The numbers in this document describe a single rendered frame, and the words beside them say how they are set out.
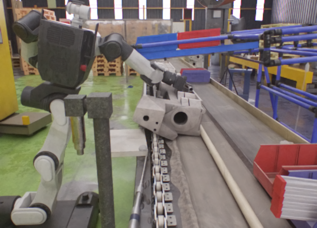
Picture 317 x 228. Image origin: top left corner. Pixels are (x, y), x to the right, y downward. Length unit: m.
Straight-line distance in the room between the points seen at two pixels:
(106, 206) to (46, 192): 1.25
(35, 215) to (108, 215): 1.29
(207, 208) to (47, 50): 0.97
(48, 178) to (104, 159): 1.18
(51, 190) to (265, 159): 1.21
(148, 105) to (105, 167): 0.94
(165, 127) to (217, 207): 0.61
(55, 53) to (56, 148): 0.56
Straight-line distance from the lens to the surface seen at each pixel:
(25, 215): 1.81
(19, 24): 1.46
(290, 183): 0.78
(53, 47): 1.31
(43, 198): 1.77
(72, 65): 1.30
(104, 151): 0.45
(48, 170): 1.60
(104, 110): 0.42
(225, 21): 8.33
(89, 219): 1.83
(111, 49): 1.33
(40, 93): 1.49
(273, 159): 1.16
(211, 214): 0.93
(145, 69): 1.41
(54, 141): 1.57
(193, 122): 1.48
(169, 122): 1.47
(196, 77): 3.21
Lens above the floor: 1.32
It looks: 16 degrees down
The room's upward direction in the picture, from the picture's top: straight up
